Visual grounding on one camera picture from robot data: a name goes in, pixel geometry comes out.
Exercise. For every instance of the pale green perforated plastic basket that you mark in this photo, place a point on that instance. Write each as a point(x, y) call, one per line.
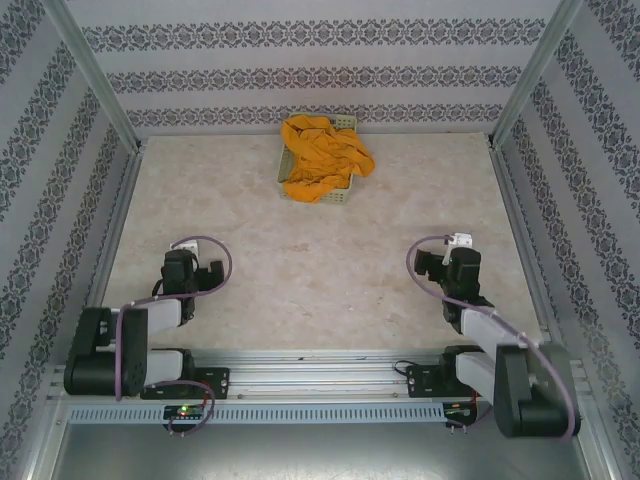
point(336, 199)

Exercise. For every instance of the orange t-shirt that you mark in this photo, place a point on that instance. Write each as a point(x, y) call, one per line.
point(320, 150)

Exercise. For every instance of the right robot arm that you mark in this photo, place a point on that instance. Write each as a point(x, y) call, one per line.
point(530, 395)

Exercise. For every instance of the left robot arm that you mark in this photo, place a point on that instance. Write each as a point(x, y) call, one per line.
point(100, 370)

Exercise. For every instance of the grey sheet metal panel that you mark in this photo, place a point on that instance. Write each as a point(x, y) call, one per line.
point(320, 455)

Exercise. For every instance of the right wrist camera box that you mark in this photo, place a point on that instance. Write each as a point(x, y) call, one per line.
point(461, 240)

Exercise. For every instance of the aluminium right side rail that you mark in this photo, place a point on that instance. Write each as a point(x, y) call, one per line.
point(527, 250)

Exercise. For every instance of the aluminium rail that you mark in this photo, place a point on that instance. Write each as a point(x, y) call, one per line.
point(527, 250)
point(106, 250)

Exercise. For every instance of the aluminium left side rail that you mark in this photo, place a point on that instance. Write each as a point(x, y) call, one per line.
point(106, 250)

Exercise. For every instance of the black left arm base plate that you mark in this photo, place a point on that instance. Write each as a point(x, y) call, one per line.
point(215, 382)

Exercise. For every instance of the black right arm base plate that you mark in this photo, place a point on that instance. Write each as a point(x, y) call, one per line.
point(422, 382)

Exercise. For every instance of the aluminium right frame post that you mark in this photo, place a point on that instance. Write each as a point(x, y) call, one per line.
point(532, 75)

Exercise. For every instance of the aluminium frame post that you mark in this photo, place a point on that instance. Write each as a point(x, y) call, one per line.
point(532, 75)
point(95, 75)

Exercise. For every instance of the aluminium left frame post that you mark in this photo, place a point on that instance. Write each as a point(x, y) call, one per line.
point(95, 75)

